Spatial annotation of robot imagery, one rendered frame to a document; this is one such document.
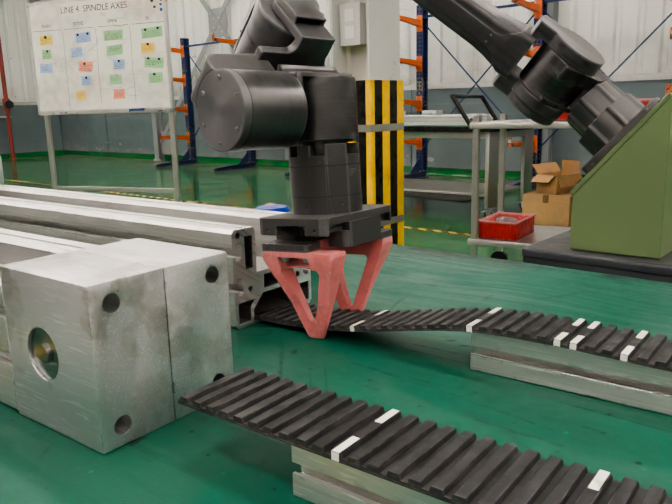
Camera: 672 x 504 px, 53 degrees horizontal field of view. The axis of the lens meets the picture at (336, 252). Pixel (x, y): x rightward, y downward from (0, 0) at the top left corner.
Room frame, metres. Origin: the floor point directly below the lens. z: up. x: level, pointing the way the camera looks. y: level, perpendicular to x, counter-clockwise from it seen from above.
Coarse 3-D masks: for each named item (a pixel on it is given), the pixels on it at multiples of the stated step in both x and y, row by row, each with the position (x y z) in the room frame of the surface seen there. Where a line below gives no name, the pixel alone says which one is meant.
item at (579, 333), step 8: (576, 320) 0.43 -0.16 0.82; (584, 320) 0.43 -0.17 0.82; (568, 328) 0.42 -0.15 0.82; (576, 328) 0.42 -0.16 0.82; (584, 328) 0.42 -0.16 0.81; (592, 328) 0.42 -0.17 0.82; (600, 328) 0.42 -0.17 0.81; (560, 336) 0.40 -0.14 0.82; (568, 336) 0.41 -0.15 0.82; (576, 336) 0.40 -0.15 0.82; (584, 336) 0.40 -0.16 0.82; (592, 336) 0.41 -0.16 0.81; (552, 344) 0.40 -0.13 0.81; (560, 344) 0.40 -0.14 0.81; (568, 344) 0.39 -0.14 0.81; (576, 344) 0.39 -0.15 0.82; (584, 344) 0.40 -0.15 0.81
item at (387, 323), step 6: (402, 312) 0.51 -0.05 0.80; (408, 312) 0.52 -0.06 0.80; (414, 312) 0.51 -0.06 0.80; (390, 318) 0.50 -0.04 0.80; (396, 318) 0.49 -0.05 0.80; (402, 318) 0.49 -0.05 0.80; (378, 324) 0.48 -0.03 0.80; (384, 324) 0.48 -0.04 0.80; (390, 324) 0.48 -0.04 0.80; (372, 330) 0.48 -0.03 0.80; (378, 330) 0.48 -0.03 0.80; (384, 330) 0.48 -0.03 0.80
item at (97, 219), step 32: (0, 192) 0.91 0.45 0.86; (32, 192) 0.86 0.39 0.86; (64, 192) 0.84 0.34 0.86; (0, 224) 0.77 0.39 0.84; (32, 224) 0.75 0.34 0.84; (64, 224) 0.71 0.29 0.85; (96, 224) 0.65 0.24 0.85; (128, 224) 0.62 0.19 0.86; (160, 224) 0.59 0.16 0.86; (192, 224) 0.58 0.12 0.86; (224, 224) 0.57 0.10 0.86; (256, 224) 0.62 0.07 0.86; (256, 256) 0.62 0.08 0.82; (256, 288) 0.56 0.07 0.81; (256, 320) 0.56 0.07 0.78
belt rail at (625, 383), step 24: (480, 336) 0.44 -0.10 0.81; (480, 360) 0.44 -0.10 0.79; (504, 360) 0.43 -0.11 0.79; (528, 360) 0.42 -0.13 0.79; (552, 360) 0.41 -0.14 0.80; (576, 360) 0.40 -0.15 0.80; (600, 360) 0.39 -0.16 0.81; (552, 384) 0.41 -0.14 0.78; (576, 384) 0.40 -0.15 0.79; (600, 384) 0.39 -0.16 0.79; (624, 384) 0.39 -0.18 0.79; (648, 384) 0.38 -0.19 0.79; (648, 408) 0.37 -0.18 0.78
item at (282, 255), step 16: (288, 240) 0.52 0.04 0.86; (304, 240) 0.53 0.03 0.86; (272, 256) 0.51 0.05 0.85; (288, 256) 0.50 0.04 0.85; (304, 256) 0.49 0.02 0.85; (320, 256) 0.48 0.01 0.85; (336, 256) 0.48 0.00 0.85; (272, 272) 0.52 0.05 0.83; (288, 272) 0.52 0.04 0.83; (320, 272) 0.49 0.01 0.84; (336, 272) 0.49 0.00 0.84; (288, 288) 0.51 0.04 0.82; (320, 288) 0.50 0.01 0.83; (336, 288) 0.50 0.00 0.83; (304, 304) 0.51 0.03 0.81; (320, 304) 0.50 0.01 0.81; (304, 320) 0.51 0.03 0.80; (320, 320) 0.50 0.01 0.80; (320, 336) 0.51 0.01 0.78
